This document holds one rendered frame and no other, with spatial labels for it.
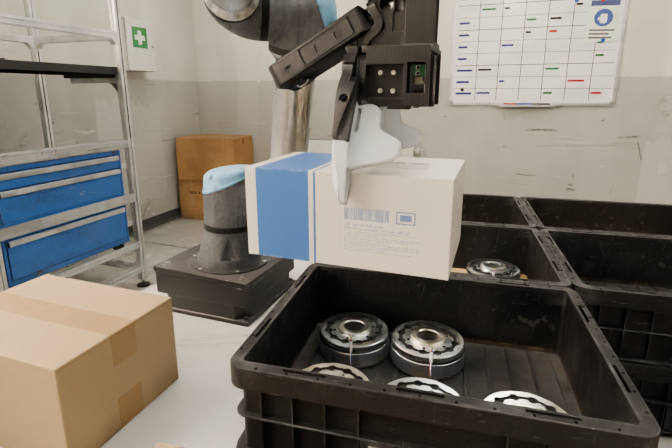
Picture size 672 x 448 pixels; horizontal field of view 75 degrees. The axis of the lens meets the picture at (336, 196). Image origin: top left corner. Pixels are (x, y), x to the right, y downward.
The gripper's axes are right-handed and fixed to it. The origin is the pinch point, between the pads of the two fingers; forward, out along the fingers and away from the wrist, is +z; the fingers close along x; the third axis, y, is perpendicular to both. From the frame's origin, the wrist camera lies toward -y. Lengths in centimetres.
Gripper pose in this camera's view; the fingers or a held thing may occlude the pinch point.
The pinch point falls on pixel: (359, 188)
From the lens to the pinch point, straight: 46.0
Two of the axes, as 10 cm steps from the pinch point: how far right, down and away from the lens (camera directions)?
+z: -0.1, 9.7, 2.3
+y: 9.4, 0.9, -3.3
